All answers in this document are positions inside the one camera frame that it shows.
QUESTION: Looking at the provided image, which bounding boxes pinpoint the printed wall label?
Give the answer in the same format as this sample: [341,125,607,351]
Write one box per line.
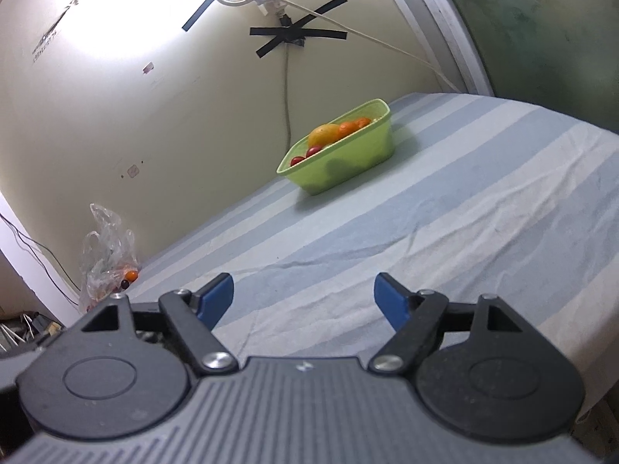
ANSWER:
[31,0,80,63]

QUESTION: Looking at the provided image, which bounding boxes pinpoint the yellow grapefruit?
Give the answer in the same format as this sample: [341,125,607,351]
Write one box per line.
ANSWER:
[308,124,342,148]

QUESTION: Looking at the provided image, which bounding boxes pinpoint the black cable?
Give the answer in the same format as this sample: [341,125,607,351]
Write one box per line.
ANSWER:
[0,212,82,306]

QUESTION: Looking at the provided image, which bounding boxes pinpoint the black tape cross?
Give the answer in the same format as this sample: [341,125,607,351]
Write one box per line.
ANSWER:
[250,0,349,60]

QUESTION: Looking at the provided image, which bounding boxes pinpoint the striped bed sheet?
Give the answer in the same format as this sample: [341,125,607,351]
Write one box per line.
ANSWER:
[116,92,619,416]

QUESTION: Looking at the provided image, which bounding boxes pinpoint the grey cable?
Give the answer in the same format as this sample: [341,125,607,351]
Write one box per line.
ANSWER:
[283,41,294,143]

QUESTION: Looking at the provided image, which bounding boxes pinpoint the white cable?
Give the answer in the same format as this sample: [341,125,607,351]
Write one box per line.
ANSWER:
[285,0,460,94]

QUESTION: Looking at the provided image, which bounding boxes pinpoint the patterned window glass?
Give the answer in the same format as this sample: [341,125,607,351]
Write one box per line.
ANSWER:
[430,0,619,133]

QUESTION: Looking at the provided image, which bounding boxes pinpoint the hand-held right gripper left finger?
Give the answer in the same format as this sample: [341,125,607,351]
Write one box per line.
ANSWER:
[53,273,239,377]

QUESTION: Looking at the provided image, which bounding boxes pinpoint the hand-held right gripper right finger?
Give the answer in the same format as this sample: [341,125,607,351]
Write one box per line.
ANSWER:
[368,273,540,376]

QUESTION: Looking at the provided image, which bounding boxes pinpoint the clear plastic bag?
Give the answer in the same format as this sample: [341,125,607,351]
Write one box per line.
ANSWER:
[79,203,141,312]

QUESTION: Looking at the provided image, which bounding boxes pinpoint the black tape strip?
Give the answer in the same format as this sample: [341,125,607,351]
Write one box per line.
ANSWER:
[182,0,238,32]

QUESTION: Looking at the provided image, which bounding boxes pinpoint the dark cluttered shelf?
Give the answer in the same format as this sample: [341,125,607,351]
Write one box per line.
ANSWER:
[0,312,66,353]

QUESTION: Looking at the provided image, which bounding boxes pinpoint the white window frame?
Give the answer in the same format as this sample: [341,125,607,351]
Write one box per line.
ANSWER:
[370,0,494,97]

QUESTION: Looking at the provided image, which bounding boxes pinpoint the green plastic basket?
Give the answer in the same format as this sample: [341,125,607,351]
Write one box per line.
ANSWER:
[276,99,394,197]

